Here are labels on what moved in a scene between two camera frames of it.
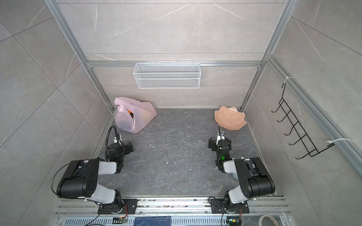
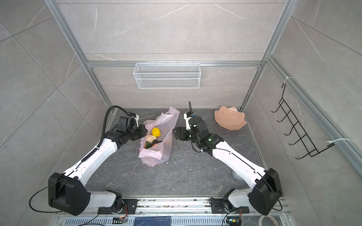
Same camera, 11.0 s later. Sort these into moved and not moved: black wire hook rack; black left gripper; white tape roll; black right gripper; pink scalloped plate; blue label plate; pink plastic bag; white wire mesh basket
Moved: pink plastic bag; black left gripper; black right gripper
Not moved: white wire mesh basket; black wire hook rack; pink scalloped plate; white tape roll; blue label plate
